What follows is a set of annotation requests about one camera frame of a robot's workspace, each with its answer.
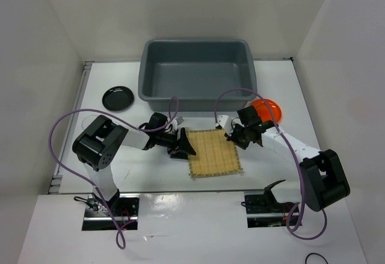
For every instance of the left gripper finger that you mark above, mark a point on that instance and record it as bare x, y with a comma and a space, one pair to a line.
179, 155
184, 145

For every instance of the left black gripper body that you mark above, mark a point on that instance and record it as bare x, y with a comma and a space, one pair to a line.
169, 140

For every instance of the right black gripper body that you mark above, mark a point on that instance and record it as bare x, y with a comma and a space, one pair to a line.
239, 136

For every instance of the orange round plate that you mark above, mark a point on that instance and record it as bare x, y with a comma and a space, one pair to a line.
266, 109

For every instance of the woven bamboo mat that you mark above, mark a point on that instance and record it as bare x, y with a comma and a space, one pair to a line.
215, 156

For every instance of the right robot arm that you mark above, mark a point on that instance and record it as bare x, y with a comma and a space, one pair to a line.
324, 180

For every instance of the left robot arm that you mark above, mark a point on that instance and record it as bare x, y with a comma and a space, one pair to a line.
98, 144

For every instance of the grey plastic bin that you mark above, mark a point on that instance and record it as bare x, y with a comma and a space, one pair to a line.
204, 74

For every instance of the black round plate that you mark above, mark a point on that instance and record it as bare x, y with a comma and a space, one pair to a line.
118, 98

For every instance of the clear glass dish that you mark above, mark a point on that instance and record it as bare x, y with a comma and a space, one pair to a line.
88, 121

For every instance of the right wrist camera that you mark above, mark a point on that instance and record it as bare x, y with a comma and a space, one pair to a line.
224, 122

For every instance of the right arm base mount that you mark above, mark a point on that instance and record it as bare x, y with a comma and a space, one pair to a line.
263, 210

